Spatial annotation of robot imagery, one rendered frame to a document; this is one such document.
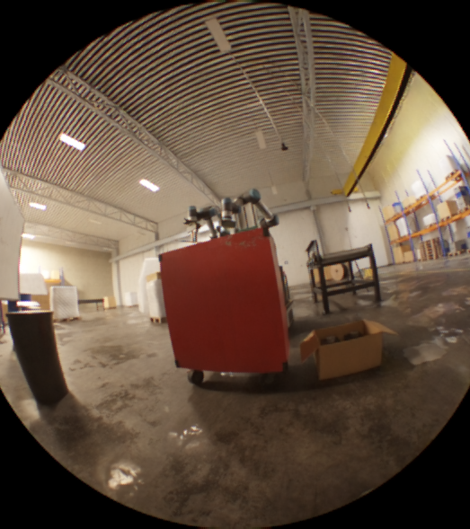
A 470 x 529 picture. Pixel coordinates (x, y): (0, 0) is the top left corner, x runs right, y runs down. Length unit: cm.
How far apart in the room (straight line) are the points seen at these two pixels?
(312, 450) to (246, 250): 98
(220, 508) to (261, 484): 16
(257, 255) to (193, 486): 106
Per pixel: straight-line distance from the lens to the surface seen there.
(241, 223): 238
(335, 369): 116
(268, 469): 76
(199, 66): 813
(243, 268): 90
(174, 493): 77
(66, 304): 778
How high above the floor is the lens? 67
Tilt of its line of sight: 7 degrees up
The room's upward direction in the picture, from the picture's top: 9 degrees counter-clockwise
